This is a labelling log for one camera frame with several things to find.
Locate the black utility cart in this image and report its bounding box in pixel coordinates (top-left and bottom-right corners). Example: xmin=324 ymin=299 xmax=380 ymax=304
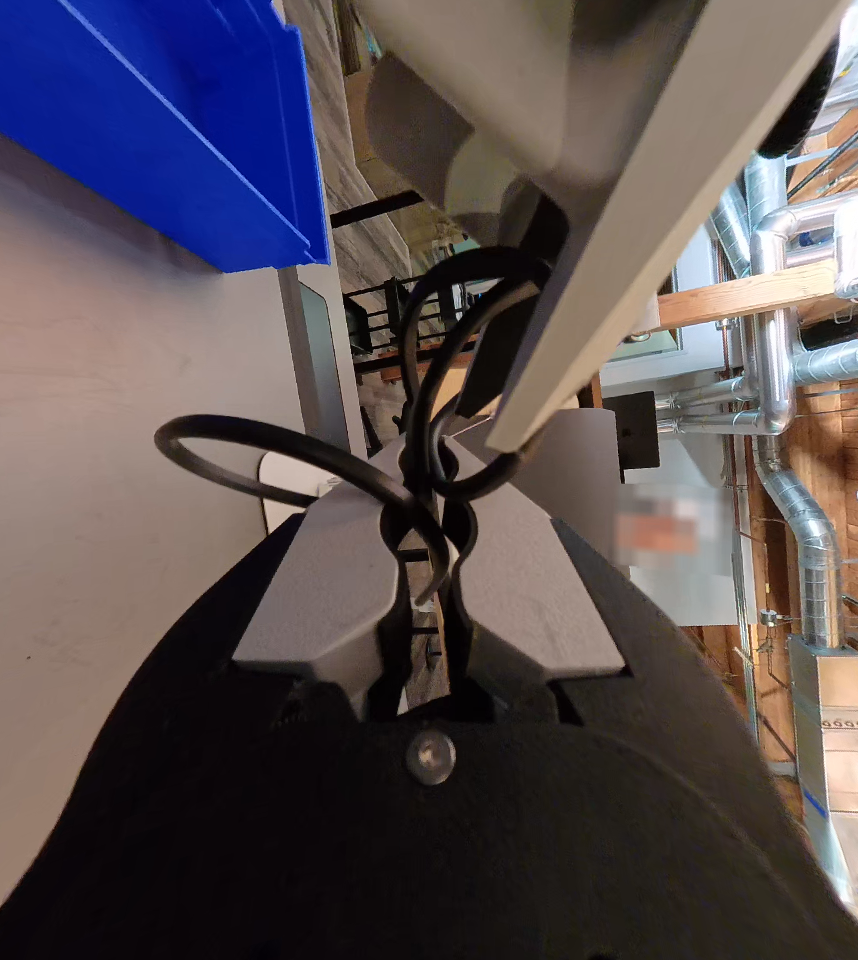
xmin=342 ymin=278 xmax=467 ymax=369

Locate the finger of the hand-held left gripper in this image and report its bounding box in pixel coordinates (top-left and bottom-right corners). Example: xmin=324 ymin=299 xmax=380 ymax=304
xmin=486 ymin=0 xmax=853 ymax=454
xmin=354 ymin=0 xmax=707 ymax=189

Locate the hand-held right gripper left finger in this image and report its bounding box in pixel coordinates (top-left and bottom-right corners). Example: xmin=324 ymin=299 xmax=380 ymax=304
xmin=231 ymin=477 xmax=412 ymax=706

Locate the thin black cable loop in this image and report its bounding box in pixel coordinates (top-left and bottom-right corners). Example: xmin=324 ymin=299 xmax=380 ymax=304
xmin=155 ymin=203 xmax=568 ymax=601

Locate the wooden standing desk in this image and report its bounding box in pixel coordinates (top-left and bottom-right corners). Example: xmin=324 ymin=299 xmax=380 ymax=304
xmin=354 ymin=258 xmax=838 ymax=376

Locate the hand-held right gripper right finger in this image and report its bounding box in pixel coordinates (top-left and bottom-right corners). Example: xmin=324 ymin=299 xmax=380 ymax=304
xmin=441 ymin=435 xmax=625 ymax=706

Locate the white board stand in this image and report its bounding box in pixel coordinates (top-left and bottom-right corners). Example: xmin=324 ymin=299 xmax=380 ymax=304
xmin=257 ymin=435 xmax=373 ymax=534

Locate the blue plastic bin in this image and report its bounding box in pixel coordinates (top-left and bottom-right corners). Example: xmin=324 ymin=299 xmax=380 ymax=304
xmin=0 ymin=0 xmax=332 ymax=274

